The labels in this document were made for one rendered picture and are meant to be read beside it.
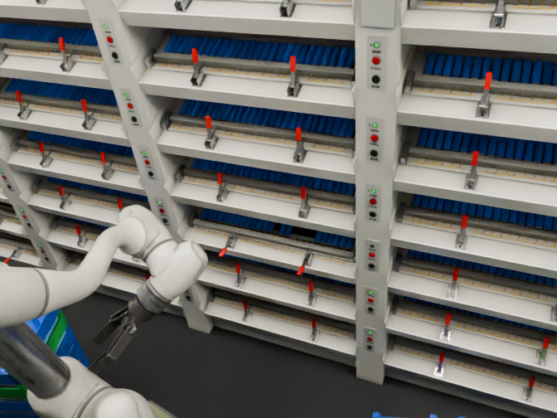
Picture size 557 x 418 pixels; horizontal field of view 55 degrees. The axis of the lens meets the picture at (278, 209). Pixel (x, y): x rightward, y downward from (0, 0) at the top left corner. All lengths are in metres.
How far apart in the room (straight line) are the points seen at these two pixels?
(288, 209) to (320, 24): 0.58
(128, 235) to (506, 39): 0.99
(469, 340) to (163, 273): 0.93
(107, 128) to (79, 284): 0.68
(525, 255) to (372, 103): 0.55
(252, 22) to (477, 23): 0.48
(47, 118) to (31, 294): 0.93
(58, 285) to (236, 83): 0.65
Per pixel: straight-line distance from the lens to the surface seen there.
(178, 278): 1.43
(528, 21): 1.16
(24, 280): 1.07
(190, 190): 1.69
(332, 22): 1.19
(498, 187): 1.34
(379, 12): 1.15
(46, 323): 1.97
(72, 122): 1.82
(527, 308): 1.60
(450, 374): 1.89
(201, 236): 1.81
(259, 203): 1.58
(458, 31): 1.14
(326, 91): 1.30
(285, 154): 1.43
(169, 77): 1.49
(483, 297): 1.60
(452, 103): 1.25
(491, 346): 1.74
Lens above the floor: 1.70
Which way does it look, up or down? 39 degrees down
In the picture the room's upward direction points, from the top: 7 degrees counter-clockwise
